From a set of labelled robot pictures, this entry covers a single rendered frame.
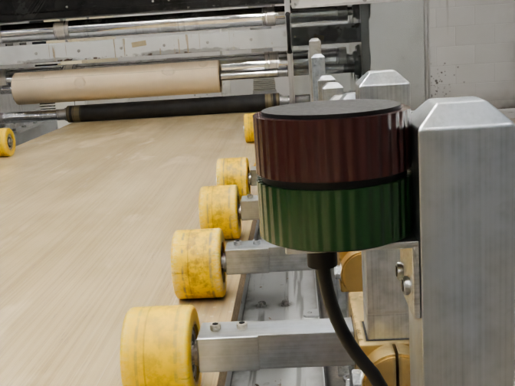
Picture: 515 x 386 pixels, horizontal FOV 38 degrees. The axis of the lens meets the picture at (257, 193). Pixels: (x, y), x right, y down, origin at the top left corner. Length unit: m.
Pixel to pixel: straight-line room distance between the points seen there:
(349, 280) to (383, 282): 0.23
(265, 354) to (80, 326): 0.28
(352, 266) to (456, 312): 0.49
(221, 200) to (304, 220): 0.81
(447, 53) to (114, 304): 8.58
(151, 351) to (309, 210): 0.36
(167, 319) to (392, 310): 0.18
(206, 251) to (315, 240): 0.57
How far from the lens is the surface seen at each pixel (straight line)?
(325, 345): 0.62
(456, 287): 0.29
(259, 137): 0.28
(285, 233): 0.27
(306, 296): 1.68
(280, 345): 0.61
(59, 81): 2.98
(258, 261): 0.85
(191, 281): 0.84
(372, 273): 0.55
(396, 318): 0.57
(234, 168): 1.32
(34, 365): 0.76
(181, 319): 0.61
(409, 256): 0.29
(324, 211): 0.27
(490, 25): 9.44
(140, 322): 0.62
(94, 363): 0.75
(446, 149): 0.28
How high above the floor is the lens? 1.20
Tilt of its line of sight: 12 degrees down
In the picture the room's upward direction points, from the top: 4 degrees counter-clockwise
